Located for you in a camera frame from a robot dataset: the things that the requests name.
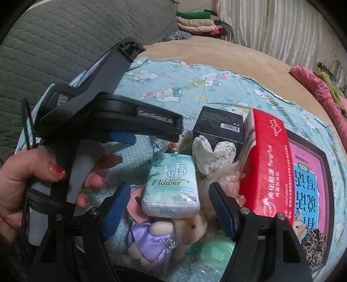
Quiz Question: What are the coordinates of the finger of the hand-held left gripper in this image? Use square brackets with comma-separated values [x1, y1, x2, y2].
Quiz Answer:
[107, 131, 137, 145]

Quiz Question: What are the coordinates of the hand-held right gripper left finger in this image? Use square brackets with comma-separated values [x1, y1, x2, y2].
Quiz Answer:
[29, 182, 132, 282]

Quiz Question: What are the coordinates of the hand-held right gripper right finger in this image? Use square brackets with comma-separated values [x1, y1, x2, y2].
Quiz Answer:
[209, 182, 316, 282]

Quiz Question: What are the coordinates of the clear plastic bag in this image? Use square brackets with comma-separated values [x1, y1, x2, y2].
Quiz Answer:
[217, 160, 247, 201]

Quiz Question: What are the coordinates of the white green tissue pack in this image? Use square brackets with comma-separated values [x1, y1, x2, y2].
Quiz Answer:
[141, 152, 201, 218]

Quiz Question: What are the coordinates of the person's left hand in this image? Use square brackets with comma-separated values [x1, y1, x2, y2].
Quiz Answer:
[0, 148, 123, 232]

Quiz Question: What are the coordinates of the green plastic lid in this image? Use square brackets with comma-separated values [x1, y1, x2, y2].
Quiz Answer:
[200, 234, 236, 267]

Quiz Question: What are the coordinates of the small printed packet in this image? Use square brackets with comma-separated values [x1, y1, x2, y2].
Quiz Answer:
[149, 134, 192, 156]

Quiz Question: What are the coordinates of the plush doll in purple dress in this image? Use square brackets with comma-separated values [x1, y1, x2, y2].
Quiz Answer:
[127, 190, 214, 267]

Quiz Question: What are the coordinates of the grey quilted cushion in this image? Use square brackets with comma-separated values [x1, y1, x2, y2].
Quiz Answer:
[0, 0, 179, 163]

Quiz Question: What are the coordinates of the speckled heart-shaped plush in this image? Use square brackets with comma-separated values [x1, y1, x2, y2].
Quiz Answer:
[192, 134, 237, 175]

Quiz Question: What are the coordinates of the red and white box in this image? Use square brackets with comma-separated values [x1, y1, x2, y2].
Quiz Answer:
[239, 108, 296, 225]

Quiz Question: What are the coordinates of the cat print blue blanket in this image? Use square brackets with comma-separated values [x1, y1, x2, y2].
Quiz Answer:
[15, 56, 347, 282]

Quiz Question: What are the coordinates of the black box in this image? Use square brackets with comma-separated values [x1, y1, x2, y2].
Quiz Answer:
[192, 106, 244, 144]

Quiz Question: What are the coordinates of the leopard print plush toy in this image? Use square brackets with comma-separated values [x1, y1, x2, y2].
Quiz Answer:
[294, 220, 327, 262]

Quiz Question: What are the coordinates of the stack of folded clothes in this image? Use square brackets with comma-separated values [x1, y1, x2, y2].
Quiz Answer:
[163, 10, 234, 42]

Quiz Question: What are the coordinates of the beige bed sheet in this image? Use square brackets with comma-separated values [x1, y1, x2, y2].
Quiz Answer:
[141, 36, 347, 141]

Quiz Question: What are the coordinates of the pink quilt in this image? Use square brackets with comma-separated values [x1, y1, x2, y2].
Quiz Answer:
[290, 66, 347, 122]

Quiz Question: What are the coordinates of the green cloth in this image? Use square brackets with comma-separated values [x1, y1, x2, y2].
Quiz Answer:
[317, 71, 347, 109]

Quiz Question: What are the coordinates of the white curtain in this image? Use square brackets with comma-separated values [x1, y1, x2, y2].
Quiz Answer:
[214, 0, 347, 79]

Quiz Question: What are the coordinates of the black cord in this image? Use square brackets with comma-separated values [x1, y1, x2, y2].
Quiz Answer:
[22, 97, 37, 151]

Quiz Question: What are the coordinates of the pink book in dark frame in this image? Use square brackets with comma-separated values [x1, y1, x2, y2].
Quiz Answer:
[286, 130, 334, 272]

